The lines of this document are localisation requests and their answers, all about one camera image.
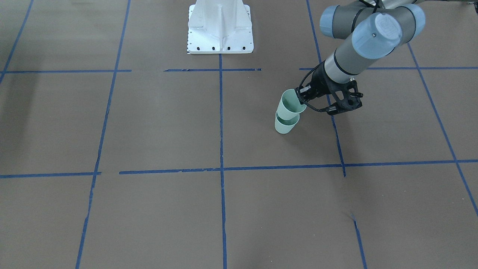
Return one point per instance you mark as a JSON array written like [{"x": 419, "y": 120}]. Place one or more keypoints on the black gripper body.
[{"x": 318, "y": 84}]

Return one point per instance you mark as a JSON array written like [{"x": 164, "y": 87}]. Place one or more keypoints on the mint green cup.
[
  {"x": 289, "y": 105},
  {"x": 285, "y": 126}
]

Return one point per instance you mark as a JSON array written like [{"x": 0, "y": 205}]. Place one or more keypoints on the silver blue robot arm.
[{"x": 368, "y": 34}]

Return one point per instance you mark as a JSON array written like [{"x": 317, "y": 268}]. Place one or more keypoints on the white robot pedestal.
[{"x": 219, "y": 26}]

